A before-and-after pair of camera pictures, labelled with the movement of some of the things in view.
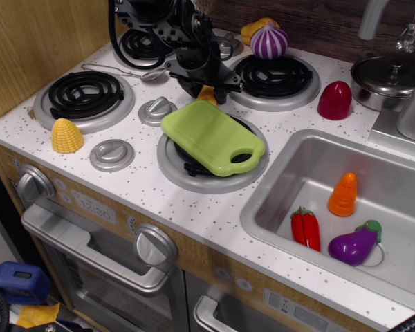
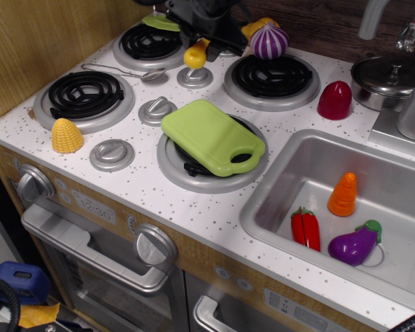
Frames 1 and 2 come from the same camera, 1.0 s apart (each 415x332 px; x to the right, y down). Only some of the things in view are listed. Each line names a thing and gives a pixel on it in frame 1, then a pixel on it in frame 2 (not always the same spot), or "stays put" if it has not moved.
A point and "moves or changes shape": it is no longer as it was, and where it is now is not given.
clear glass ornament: [409, 39] stays put
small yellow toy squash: [207, 93] moves or changes shape
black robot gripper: [200, 64] → [220, 21]
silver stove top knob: [153, 112] stays put
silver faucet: [374, 12] stays put
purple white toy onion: [269, 42] stays put
